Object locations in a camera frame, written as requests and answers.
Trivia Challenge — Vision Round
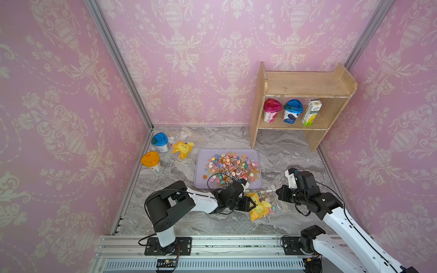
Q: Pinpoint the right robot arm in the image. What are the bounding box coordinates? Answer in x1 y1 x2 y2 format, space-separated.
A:
275 168 416 273

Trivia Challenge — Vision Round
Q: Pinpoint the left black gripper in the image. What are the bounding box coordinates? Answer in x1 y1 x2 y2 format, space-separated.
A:
226 196 259 213

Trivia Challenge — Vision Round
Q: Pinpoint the wooden shelf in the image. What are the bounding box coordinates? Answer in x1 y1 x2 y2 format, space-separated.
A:
249 61 358 152

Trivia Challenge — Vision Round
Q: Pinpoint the green white carton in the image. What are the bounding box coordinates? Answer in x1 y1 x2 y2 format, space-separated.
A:
302 100 322 126

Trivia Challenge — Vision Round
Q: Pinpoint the aluminium rail frame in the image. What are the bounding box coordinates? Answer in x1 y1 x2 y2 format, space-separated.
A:
90 235 350 273

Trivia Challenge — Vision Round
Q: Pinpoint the lilac plastic tray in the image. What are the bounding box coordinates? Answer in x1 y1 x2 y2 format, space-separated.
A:
194 149 260 190

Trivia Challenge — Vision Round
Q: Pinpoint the orange lid cup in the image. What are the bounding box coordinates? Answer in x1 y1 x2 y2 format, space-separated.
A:
141 151 161 172

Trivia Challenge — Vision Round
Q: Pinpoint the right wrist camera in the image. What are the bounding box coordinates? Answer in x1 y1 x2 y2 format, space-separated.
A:
285 168 298 189

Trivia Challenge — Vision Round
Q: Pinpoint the pile of colourful candies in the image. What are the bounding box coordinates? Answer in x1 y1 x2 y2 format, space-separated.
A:
202 151 262 189

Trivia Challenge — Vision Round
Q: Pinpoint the blue lid cup on shelf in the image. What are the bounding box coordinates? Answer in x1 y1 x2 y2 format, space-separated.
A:
283 99 303 124

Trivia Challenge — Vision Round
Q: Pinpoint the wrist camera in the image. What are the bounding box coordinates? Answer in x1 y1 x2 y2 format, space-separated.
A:
238 178 250 191
285 168 298 189

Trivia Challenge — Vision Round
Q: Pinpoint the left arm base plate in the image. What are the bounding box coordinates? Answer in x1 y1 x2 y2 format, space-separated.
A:
144 237 192 256

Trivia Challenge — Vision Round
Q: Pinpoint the candy ziploc bag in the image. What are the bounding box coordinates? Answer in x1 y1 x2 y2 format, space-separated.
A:
246 188 290 221
166 127 205 160

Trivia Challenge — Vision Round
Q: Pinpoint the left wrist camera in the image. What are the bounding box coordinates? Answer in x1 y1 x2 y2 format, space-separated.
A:
238 178 250 191

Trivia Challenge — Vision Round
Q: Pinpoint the pink lid cup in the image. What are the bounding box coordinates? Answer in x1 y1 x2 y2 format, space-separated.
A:
263 99 282 123

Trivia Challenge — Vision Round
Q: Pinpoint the blue lid cup on table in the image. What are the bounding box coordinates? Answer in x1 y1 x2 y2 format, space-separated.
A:
151 133 168 153

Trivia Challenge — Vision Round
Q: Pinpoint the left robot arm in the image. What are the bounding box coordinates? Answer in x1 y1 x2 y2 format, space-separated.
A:
144 179 258 248

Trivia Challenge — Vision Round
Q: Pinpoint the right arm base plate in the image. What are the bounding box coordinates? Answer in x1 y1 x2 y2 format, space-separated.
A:
279 235 306 255

